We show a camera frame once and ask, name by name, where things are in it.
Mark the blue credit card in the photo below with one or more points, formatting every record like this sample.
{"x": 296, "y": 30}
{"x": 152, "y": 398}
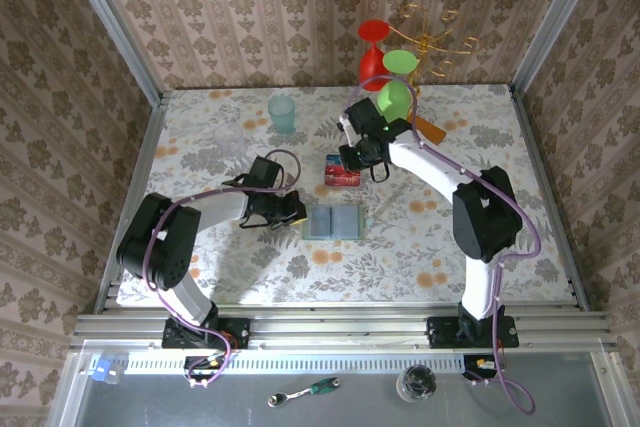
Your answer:
{"x": 333, "y": 163}

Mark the clear acrylic card box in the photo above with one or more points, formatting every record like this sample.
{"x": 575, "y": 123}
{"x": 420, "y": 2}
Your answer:
{"x": 358, "y": 178}

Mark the red VIP credit card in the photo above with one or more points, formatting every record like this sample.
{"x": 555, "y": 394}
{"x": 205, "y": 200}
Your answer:
{"x": 342, "y": 179}

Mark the green card holder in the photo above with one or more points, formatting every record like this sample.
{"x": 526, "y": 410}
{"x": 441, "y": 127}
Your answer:
{"x": 347, "y": 222}

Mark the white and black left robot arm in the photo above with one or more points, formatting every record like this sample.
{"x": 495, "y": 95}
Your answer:
{"x": 157, "y": 247}

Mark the green wine glass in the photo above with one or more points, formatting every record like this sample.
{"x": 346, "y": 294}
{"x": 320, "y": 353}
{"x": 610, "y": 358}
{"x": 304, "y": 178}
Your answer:
{"x": 397, "y": 97}

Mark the wooden rack base board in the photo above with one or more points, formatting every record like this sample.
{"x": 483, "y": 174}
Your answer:
{"x": 434, "y": 132}

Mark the teal plastic cup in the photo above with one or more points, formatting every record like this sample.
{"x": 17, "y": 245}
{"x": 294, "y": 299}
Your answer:
{"x": 281, "y": 117}

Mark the clear glass tumbler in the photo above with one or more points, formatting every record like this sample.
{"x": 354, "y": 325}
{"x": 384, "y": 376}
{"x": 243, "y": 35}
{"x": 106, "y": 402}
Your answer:
{"x": 228, "y": 137}

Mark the floral tablecloth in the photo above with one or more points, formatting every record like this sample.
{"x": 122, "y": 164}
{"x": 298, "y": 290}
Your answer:
{"x": 350, "y": 272}

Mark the red wine glass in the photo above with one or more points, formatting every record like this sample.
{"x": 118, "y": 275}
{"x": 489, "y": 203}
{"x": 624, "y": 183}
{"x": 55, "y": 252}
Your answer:
{"x": 372, "y": 59}

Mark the black power connector block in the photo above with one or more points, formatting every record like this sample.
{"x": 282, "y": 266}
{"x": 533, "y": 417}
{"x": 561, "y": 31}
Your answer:
{"x": 472, "y": 372}
{"x": 200, "y": 364}

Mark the clear jar with black contents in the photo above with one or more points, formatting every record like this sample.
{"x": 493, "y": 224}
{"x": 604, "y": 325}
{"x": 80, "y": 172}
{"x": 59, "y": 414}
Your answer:
{"x": 416, "y": 383}

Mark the grey metal sheet shelf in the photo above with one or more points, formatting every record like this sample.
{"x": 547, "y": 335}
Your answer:
{"x": 150, "y": 407}

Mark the blue and clear plastic connector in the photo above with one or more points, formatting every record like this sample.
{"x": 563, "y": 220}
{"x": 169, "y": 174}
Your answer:
{"x": 101, "y": 369}

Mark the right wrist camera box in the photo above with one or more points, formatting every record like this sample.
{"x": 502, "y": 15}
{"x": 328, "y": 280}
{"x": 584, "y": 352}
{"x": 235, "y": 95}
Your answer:
{"x": 365, "y": 114}

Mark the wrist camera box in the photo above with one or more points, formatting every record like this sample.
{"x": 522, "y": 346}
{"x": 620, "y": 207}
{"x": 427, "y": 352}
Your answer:
{"x": 266, "y": 173}
{"x": 365, "y": 114}

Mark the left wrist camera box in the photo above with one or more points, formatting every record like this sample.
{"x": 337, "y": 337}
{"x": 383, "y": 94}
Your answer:
{"x": 266, "y": 173}

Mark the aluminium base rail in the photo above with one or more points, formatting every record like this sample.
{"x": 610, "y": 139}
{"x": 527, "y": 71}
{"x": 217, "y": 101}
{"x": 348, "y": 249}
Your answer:
{"x": 325, "y": 327}

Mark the aluminium table side rail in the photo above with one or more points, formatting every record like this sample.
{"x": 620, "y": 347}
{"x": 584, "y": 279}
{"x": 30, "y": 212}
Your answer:
{"x": 144, "y": 157}
{"x": 533, "y": 157}

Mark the aluminium frame post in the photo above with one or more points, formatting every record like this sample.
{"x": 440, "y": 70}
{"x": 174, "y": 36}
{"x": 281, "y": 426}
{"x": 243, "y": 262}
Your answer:
{"x": 554, "y": 22}
{"x": 115, "y": 22}

